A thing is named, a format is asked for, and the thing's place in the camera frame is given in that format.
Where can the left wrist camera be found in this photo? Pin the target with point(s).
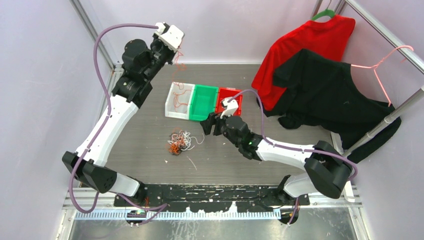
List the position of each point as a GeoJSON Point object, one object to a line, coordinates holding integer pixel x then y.
{"type": "Point", "coordinates": [170, 35]}

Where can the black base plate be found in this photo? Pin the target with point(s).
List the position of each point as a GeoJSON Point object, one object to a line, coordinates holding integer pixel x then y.
{"type": "Point", "coordinates": [215, 198]}

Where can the white plastic bin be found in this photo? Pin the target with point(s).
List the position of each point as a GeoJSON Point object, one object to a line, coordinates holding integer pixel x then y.
{"type": "Point", "coordinates": [178, 101]}

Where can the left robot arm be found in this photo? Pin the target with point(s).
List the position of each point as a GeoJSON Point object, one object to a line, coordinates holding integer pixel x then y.
{"type": "Point", "coordinates": [141, 63]}

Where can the black t-shirt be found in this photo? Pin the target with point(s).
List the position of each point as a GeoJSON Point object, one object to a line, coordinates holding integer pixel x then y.
{"type": "Point", "coordinates": [321, 92]}

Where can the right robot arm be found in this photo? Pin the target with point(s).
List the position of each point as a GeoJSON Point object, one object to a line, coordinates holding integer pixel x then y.
{"type": "Point", "coordinates": [325, 172]}

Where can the red t-shirt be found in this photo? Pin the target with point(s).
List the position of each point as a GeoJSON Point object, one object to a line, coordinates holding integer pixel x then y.
{"type": "Point", "coordinates": [328, 39]}

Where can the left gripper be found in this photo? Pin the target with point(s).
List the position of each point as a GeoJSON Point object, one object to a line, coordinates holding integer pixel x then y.
{"type": "Point", "coordinates": [157, 41]}

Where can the green plastic bin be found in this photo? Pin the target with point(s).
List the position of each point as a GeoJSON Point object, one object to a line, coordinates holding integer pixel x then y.
{"type": "Point", "coordinates": [203, 102]}

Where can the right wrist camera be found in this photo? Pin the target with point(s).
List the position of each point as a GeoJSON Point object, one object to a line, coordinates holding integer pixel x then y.
{"type": "Point", "coordinates": [230, 107]}

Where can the green hanger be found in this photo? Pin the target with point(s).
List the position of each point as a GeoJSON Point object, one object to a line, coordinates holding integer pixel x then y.
{"type": "Point", "coordinates": [327, 12]}

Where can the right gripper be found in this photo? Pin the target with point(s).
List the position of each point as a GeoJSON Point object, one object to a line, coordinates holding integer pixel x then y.
{"type": "Point", "coordinates": [211, 121]}

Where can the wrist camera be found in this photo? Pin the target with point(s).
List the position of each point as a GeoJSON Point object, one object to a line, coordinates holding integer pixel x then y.
{"type": "Point", "coordinates": [170, 35]}
{"type": "Point", "coordinates": [230, 107]}

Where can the metal clothes rack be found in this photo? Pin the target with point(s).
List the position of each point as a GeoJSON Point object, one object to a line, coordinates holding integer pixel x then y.
{"type": "Point", "coordinates": [399, 46]}

